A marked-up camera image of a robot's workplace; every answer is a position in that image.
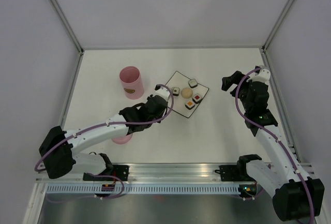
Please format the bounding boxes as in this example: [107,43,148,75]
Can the sushi roll green centre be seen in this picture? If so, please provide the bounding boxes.
[172,87,180,97]

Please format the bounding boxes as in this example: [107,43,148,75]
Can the beige bun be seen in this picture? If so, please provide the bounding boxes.
[181,87,193,99]

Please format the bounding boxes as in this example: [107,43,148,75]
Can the sushi roll orange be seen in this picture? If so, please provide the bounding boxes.
[185,100,195,110]

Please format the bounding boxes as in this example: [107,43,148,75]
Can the sushi roll red centre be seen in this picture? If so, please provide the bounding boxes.
[192,94,203,104]

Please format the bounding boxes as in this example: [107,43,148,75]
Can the sushi roll white centre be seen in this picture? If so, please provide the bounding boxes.
[188,79,198,88]

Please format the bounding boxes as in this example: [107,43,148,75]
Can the pink round container lid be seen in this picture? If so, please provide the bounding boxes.
[112,134,132,145]

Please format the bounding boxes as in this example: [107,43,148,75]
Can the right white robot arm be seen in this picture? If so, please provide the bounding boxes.
[221,67,325,223]

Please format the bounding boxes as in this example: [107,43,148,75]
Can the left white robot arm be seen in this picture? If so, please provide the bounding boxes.
[39,95,173,181]

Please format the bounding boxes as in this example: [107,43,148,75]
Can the pink cylindrical lunch container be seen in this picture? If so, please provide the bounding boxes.
[119,66,144,100]

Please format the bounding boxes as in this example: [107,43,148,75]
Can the white square plate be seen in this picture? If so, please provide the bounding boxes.
[166,71,209,118]

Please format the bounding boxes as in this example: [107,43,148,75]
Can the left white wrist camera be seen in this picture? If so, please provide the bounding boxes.
[155,84,172,101]

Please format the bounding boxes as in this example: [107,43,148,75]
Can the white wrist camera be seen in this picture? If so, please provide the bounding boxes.
[155,84,172,101]
[251,66,271,83]

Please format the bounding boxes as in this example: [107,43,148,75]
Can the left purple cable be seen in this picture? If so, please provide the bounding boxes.
[34,83,174,174]

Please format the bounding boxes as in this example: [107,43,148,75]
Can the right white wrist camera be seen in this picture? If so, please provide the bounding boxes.
[251,66,271,83]

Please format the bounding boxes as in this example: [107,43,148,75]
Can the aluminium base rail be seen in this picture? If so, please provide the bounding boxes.
[36,161,316,183]

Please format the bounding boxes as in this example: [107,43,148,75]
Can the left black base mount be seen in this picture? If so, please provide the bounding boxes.
[83,165,129,182]

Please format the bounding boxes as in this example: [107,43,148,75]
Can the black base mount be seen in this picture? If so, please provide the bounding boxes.
[219,165,242,182]
[83,165,129,182]

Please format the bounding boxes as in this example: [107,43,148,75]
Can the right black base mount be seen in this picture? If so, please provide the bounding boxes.
[219,165,242,182]

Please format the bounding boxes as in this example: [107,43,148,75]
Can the white slotted cable duct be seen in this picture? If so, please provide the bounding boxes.
[46,183,240,195]

